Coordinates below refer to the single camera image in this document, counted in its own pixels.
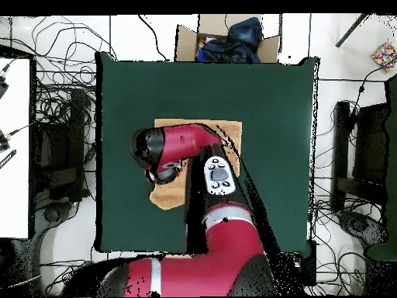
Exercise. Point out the black slotted bar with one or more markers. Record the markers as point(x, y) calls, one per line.
point(7, 159)

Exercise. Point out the black metal bar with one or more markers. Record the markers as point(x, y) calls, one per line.
point(352, 31)

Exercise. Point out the black equipment rack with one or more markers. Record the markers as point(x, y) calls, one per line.
point(59, 149)
point(369, 142)

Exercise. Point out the multicoloured patterned item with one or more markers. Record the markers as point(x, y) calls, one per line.
point(385, 56)

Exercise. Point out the black stand foot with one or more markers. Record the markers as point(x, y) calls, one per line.
point(359, 228)
point(51, 214)

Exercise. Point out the black power strip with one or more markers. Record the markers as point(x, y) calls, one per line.
point(310, 264)

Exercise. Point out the dark green table cloth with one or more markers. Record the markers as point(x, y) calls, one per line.
point(279, 139)

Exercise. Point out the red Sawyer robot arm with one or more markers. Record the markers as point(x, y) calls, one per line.
point(229, 248)

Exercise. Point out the orange terry towel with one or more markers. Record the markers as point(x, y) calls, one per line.
point(167, 197)

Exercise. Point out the dark blue clothing pile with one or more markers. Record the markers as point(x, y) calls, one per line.
point(238, 40)

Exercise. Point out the white side table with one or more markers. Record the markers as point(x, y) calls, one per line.
point(15, 155)

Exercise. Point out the black device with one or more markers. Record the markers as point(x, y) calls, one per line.
point(3, 141)
point(2, 85)

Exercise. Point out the green covered side table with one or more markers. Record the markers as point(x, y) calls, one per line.
point(392, 186)

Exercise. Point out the brown cardboard box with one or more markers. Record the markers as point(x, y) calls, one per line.
point(186, 43)

